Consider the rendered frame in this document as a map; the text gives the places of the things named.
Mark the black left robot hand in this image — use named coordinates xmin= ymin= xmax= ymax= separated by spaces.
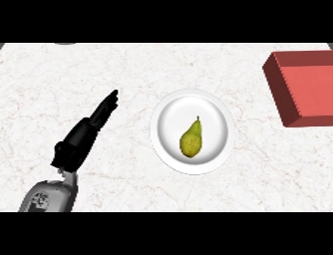
xmin=50 ymin=89 xmax=121 ymax=173

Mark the white oval plate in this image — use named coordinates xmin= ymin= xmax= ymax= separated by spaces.
xmin=149 ymin=88 xmax=237 ymax=176

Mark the red open box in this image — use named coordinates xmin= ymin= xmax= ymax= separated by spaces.
xmin=260 ymin=49 xmax=333 ymax=128

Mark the yellow-green pear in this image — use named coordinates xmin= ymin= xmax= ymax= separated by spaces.
xmin=177 ymin=116 xmax=204 ymax=159

